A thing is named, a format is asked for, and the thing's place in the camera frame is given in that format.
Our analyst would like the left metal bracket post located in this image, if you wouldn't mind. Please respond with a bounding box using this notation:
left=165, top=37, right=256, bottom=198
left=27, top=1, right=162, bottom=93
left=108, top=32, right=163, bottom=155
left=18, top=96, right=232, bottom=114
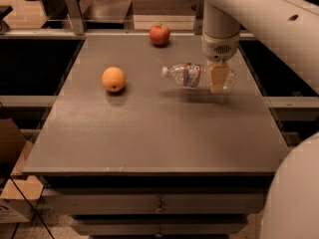
left=65, top=0, right=85, bottom=35

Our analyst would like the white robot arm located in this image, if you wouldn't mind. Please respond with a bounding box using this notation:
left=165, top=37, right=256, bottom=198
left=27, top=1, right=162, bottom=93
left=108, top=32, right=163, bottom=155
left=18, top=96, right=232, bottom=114
left=202, top=0, right=319, bottom=239

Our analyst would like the grey drawer cabinet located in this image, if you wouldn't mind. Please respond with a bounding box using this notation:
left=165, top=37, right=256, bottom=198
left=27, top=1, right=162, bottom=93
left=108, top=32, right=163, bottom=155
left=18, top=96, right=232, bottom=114
left=23, top=34, right=287, bottom=239

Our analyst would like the right metal bracket post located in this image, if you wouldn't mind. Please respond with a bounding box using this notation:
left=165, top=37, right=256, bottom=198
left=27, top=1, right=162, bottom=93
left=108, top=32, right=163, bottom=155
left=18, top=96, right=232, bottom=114
left=194, top=0, right=204, bottom=35

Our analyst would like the orange fruit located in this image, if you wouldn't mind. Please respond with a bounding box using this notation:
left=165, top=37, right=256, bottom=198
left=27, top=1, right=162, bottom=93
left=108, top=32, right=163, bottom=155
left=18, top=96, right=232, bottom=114
left=102, top=67, right=126, bottom=93

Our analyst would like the clear plastic water bottle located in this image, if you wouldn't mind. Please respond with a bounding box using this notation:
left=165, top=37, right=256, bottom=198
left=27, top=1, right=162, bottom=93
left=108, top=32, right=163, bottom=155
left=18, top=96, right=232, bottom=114
left=161, top=63, right=236, bottom=93

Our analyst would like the drawer knob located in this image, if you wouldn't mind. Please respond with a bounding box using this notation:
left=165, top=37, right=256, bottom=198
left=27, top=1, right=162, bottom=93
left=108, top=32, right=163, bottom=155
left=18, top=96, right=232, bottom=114
left=155, top=228, right=164, bottom=238
left=155, top=201, right=165, bottom=214

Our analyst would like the black cable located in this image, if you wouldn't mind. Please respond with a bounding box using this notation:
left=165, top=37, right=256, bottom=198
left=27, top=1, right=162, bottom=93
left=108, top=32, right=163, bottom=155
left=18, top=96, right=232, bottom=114
left=0, top=162, right=56, bottom=239

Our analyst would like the upper drawer knob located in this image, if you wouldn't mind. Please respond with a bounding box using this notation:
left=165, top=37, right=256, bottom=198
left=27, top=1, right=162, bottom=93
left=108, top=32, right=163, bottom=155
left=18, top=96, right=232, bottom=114
left=155, top=201, right=165, bottom=214

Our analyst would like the metal bracket post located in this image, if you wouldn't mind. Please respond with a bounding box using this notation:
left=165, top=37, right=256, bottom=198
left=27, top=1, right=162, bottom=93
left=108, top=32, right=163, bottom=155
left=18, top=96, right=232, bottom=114
left=65, top=0, right=85, bottom=35
left=194, top=0, right=204, bottom=35

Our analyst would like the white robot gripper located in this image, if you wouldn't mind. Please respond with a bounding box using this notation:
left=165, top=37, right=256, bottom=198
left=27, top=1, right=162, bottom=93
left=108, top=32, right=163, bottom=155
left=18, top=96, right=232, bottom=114
left=201, top=33, right=239, bottom=93

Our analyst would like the red apple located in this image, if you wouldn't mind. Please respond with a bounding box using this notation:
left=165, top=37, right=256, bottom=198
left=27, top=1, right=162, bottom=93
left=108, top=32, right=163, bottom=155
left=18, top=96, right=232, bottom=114
left=150, top=24, right=170, bottom=46

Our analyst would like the lower drawer knob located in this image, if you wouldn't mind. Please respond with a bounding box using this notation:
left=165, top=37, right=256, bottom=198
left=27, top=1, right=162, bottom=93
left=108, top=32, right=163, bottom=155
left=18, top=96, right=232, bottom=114
left=155, top=228, right=164, bottom=238

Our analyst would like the brown cardboard box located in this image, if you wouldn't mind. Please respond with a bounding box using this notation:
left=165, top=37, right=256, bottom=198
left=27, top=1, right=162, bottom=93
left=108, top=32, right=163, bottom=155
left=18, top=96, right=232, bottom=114
left=0, top=119, right=43, bottom=224

